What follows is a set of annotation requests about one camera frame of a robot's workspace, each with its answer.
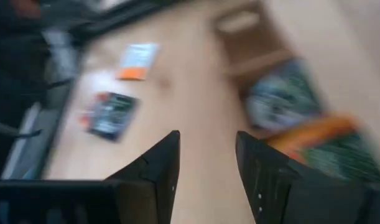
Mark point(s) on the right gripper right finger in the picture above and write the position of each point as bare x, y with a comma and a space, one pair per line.
301, 202

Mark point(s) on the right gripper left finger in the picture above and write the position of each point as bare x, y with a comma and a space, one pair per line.
130, 199

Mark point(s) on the blackcurrant tea bag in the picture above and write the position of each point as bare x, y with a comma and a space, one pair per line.
112, 116
280, 99

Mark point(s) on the white orange Tazo tea bag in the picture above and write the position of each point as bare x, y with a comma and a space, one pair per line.
137, 59

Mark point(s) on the wooden tea organiser box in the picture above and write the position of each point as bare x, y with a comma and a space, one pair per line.
255, 43

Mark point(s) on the person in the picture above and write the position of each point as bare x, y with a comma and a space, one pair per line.
15, 77

